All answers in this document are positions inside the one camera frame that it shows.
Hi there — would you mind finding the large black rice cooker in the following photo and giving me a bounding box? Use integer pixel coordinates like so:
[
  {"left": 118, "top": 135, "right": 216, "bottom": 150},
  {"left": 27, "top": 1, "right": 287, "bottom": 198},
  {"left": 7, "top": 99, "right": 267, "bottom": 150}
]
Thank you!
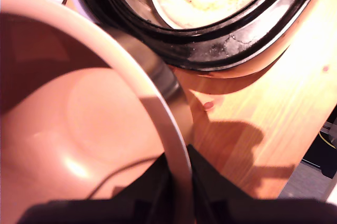
[{"left": 65, "top": 0, "right": 330, "bottom": 79}]

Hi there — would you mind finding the black box on floor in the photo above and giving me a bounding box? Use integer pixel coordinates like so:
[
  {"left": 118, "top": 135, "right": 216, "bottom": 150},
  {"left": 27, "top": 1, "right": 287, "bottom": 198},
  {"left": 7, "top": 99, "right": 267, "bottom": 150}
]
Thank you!
[{"left": 302, "top": 108, "right": 337, "bottom": 180}]

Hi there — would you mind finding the thin black cable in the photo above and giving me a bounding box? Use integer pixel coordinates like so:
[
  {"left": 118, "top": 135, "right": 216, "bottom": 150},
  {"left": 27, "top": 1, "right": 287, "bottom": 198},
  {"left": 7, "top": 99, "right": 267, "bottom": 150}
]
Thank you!
[{"left": 86, "top": 157, "right": 162, "bottom": 200}]

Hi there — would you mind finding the yellow cable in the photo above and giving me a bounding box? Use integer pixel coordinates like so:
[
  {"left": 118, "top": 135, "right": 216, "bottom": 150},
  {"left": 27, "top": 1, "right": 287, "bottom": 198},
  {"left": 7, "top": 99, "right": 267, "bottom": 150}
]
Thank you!
[{"left": 319, "top": 130, "right": 337, "bottom": 149}]

